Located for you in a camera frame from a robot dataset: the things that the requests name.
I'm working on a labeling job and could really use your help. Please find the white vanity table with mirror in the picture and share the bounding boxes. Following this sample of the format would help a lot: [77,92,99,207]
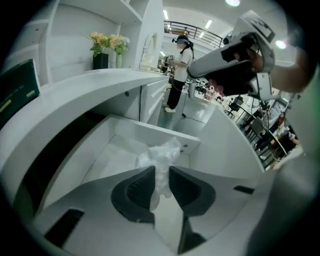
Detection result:
[139,32,161,72]

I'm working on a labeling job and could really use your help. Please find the yellow flowers in black pot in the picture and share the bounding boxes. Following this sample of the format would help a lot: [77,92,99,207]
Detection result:
[86,31,118,70]

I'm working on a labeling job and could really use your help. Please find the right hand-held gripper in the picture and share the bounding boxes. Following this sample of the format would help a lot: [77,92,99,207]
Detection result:
[187,10,276,101]

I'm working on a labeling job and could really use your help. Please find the black office chair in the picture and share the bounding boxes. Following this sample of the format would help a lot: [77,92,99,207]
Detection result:
[224,96,245,118]

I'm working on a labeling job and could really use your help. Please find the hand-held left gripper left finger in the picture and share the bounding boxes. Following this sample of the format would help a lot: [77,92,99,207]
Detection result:
[32,165,179,256]

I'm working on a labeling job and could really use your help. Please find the pale flowers in white vase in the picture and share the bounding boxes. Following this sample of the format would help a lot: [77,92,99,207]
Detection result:
[108,33,131,69]

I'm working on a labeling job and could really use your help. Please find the rows of black white devices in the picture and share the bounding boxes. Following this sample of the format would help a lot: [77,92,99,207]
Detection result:
[194,77,218,101]

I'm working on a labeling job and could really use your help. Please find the white desk with hutch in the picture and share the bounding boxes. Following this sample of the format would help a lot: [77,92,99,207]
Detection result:
[0,0,171,201]

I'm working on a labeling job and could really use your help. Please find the black balcony railing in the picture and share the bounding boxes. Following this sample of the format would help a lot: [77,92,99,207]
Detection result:
[163,21,225,48]

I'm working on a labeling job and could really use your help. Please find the clear plastic bag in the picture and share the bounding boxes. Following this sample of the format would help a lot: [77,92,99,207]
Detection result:
[136,136,182,213]

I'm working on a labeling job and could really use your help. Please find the black cable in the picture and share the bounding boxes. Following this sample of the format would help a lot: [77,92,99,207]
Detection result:
[180,82,208,123]

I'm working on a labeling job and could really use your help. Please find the white drawer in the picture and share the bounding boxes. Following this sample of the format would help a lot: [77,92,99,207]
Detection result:
[32,113,266,218]
[145,79,168,103]

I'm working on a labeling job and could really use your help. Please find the person's right hand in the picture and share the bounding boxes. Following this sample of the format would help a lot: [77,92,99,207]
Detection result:
[246,48,264,73]

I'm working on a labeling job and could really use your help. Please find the person's right forearm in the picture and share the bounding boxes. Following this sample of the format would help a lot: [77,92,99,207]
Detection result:
[270,46,319,94]

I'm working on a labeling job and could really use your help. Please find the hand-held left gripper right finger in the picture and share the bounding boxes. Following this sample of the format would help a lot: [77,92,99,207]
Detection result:
[168,165,260,255]

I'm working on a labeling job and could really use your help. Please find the dark green box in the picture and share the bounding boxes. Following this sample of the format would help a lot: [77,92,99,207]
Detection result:
[0,59,41,130]

